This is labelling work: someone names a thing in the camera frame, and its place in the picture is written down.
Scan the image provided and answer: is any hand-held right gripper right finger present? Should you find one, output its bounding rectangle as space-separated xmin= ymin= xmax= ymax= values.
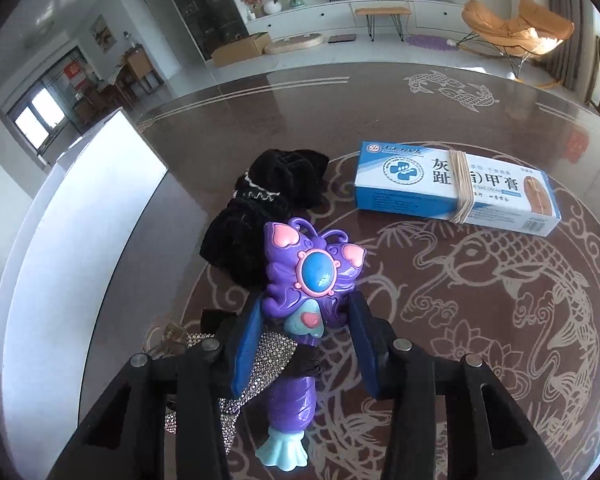
xmin=346 ymin=291 xmax=566 ymax=480

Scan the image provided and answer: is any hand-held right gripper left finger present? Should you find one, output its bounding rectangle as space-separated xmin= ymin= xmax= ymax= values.
xmin=47 ymin=290 xmax=268 ymax=480

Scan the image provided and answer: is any purple butterfly toy wand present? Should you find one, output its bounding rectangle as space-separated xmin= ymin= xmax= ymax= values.
xmin=255 ymin=216 xmax=368 ymax=471

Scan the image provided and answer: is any white storage box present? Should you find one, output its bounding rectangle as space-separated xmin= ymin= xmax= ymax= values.
xmin=2 ymin=110 xmax=170 ymax=396

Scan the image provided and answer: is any rhinestone bow hair clip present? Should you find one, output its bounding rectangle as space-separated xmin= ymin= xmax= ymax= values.
xmin=165 ymin=332 xmax=298 ymax=456

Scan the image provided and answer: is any clear hair claw clip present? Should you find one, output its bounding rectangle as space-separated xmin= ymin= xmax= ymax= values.
xmin=147 ymin=322 xmax=191 ymax=356

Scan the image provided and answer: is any plain black scrunchie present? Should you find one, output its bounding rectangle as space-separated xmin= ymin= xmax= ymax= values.
xmin=200 ymin=199 xmax=293 ymax=291

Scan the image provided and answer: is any blue white medicine box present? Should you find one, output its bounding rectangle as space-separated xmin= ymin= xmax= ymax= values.
xmin=355 ymin=141 xmax=562 ymax=237

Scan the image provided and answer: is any tan rubber band bundle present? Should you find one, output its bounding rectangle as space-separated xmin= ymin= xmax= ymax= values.
xmin=447 ymin=150 xmax=477 ymax=223

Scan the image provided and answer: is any wooden side cabinet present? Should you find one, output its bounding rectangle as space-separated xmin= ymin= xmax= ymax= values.
xmin=125 ymin=46 xmax=163 ymax=96

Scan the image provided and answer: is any brown cardboard box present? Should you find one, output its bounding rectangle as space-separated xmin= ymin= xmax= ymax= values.
xmin=210 ymin=32 xmax=272 ymax=67

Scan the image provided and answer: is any beige round cushion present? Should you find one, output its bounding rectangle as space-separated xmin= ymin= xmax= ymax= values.
xmin=265 ymin=32 xmax=326 ymax=56

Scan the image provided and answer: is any purple mat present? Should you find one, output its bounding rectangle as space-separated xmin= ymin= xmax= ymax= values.
xmin=405 ymin=34 xmax=458 ymax=50

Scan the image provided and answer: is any red paper poster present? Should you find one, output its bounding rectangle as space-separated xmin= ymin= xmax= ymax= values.
xmin=62 ymin=62 xmax=88 ymax=86

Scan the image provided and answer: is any white television cabinet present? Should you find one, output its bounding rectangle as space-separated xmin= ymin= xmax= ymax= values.
xmin=244 ymin=0 xmax=473 ymax=53

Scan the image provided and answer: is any tan bench with metal legs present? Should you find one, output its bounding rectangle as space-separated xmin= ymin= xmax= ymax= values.
xmin=354 ymin=6 xmax=413 ymax=42

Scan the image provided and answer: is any orange lounge chair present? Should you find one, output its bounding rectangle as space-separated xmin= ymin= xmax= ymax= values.
xmin=461 ymin=0 xmax=576 ymax=86

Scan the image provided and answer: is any dark glass cabinet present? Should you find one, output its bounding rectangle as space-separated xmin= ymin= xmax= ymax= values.
xmin=152 ymin=0 xmax=248 ymax=61

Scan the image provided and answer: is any framed landscape painting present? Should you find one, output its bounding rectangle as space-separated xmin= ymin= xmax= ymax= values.
xmin=91 ymin=14 xmax=112 ymax=51

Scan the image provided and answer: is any grey curtain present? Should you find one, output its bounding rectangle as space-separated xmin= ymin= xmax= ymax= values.
xmin=544 ymin=0 xmax=598 ymax=93

